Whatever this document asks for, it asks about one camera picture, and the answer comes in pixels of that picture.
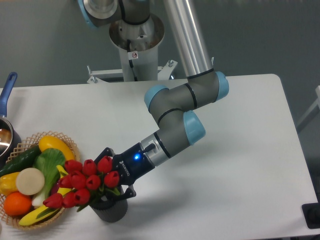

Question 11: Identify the woven wicker basket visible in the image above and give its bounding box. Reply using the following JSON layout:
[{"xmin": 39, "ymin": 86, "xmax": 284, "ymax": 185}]
[{"xmin": 0, "ymin": 131, "xmax": 80, "ymax": 231}]

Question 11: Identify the yellow bell pepper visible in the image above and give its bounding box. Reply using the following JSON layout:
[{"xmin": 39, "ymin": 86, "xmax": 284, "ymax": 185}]
[{"xmin": 0, "ymin": 172, "xmax": 20, "ymax": 196}]

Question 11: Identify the green bok choy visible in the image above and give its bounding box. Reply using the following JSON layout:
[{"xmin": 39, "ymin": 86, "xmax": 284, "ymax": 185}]
[{"xmin": 32, "ymin": 148, "xmax": 66, "ymax": 208}]

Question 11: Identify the beige round disc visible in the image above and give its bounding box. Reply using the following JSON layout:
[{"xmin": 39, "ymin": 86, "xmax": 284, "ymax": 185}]
[{"xmin": 15, "ymin": 167, "xmax": 45, "ymax": 196}]

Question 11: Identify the black pedestal cable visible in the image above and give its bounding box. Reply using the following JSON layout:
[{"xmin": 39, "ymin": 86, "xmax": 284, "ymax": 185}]
[{"xmin": 126, "ymin": 38, "xmax": 138, "ymax": 82}]

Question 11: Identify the blue handled saucepan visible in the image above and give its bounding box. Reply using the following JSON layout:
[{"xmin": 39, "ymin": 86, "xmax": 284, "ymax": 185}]
[{"xmin": 0, "ymin": 72, "xmax": 22, "ymax": 169}]

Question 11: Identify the black box at edge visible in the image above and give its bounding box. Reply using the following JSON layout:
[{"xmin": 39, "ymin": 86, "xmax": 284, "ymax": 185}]
[{"xmin": 301, "ymin": 202, "xmax": 320, "ymax": 229}]

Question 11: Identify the yellow squash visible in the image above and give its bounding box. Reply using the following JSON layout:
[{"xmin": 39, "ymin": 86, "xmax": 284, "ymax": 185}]
[{"xmin": 36, "ymin": 135, "xmax": 76, "ymax": 167}]

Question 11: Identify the red tulip bouquet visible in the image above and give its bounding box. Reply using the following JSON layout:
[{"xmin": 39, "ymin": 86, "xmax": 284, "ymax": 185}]
[{"xmin": 43, "ymin": 156, "xmax": 120, "ymax": 211}]

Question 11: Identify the orange fruit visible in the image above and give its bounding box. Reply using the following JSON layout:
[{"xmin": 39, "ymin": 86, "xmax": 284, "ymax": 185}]
[{"xmin": 3, "ymin": 191, "xmax": 32, "ymax": 216}]

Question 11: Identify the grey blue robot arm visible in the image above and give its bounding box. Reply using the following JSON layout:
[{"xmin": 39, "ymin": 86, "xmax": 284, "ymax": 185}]
[{"xmin": 78, "ymin": 0, "xmax": 229, "ymax": 206}]

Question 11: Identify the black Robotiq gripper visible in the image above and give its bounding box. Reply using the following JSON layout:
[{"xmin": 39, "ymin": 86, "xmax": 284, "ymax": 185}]
[{"xmin": 92, "ymin": 143, "xmax": 155, "ymax": 210}]

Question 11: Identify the purple red vegetable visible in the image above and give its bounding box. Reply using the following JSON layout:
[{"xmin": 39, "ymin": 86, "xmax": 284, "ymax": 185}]
[{"xmin": 49, "ymin": 181, "xmax": 60, "ymax": 196}]

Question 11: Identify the dark green cucumber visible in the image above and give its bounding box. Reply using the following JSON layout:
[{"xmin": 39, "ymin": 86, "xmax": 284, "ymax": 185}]
[{"xmin": 0, "ymin": 145, "xmax": 41, "ymax": 177}]

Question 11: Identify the yellow banana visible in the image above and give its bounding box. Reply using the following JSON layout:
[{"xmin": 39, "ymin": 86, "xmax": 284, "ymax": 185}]
[{"xmin": 18, "ymin": 165, "xmax": 72, "ymax": 227}]

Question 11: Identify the dark grey ribbed vase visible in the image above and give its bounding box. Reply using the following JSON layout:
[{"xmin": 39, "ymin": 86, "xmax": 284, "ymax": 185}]
[{"xmin": 89, "ymin": 196, "xmax": 128, "ymax": 223}]

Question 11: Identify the white frame at right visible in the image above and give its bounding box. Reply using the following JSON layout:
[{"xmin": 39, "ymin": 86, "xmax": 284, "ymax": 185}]
[{"xmin": 296, "ymin": 85, "xmax": 320, "ymax": 134}]

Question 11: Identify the white metal base frame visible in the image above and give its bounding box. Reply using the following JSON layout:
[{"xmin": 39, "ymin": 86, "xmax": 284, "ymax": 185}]
[{"xmin": 86, "ymin": 56, "xmax": 216, "ymax": 84}]

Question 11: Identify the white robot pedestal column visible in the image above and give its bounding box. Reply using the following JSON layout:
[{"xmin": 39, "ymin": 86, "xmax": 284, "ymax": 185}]
[{"xmin": 109, "ymin": 12, "xmax": 165, "ymax": 82}]

